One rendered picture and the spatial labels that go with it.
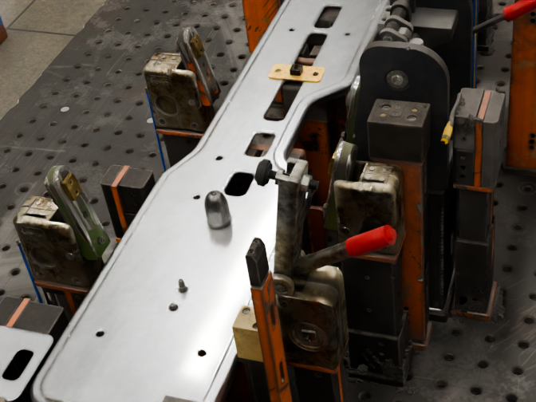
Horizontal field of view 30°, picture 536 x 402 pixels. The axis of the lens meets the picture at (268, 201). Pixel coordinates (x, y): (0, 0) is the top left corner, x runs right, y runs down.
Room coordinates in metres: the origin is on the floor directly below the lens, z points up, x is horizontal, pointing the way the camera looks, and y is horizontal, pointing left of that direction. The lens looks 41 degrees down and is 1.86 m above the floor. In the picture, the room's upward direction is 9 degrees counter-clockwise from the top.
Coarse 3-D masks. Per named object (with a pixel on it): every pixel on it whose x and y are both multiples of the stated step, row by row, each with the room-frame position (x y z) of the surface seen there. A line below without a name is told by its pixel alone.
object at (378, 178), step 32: (352, 192) 0.93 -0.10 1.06; (384, 192) 0.91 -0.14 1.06; (352, 224) 0.93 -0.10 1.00; (384, 224) 0.91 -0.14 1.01; (384, 256) 0.91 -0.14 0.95; (352, 288) 0.94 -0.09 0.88; (384, 288) 0.92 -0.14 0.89; (352, 320) 0.94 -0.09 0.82; (384, 320) 0.92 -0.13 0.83; (352, 352) 0.93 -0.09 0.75; (384, 352) 0.91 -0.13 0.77; (416, 352) 0.96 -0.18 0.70
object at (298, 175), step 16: (288, 160) 0.81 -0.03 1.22; (304, 160) 0.81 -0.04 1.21; (256, 176) 0.80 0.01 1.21; (272, 176) 0.80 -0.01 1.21; (288, 176) 0.79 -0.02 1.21; (304, 176) 0.79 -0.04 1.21; (288, 192) 0.78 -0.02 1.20; (304, 192) 0.80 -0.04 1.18; (288, 208) 0.78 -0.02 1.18; (304, 208) 0.81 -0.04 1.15; (288, 224) 0.78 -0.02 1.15; (288, 240) 0.78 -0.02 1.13; (288, 256) 0.78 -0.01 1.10; (288, 272) 0.78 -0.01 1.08
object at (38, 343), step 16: (0, 336) 0.83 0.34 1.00; (16, 336) 0.83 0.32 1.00; (32, 336) 0.82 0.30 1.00; (48, 336) 0.82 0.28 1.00; (0, 352) 0.81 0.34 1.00; (16, 352) 0.80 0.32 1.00; (0, 368) 0.78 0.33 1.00; (32, 368) 0.77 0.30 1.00; (0, 384) 0.76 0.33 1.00; (16, 384) 0.75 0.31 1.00
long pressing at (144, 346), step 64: (320, 0) 1.50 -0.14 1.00; (384, 0) 1.46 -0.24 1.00; (256, 64) 1.33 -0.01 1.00; (320, 64) 1.30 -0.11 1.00; (256, 128) 1.16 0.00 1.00; (192, 192) 1.04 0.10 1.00; (256, 192) 1.02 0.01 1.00; (128, 256) 0.94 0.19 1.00; (192, 256) 0.92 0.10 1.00; (128, 320) 0.83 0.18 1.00; (192, 320) 0.81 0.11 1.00; (64, 384) 0.74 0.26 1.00; (128, 384) 0.73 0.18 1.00; (192, 384) 0.71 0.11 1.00
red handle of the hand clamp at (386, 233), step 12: (384, 228) 0.76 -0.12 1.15; (348, 240) 0.77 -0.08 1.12; (360, 240) 0.76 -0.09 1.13; (372, 240) 0.75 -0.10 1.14; (384, 240) 0.75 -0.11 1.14; (324, 252) 0.78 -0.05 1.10; (336, 252) 0.77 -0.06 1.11; (348, 252) 0.76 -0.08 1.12; (360, 252) 0.76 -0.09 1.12; (300, 264) 0.79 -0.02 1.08; (312, 264) 0.78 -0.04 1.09; (324, 264) 0.78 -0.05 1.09
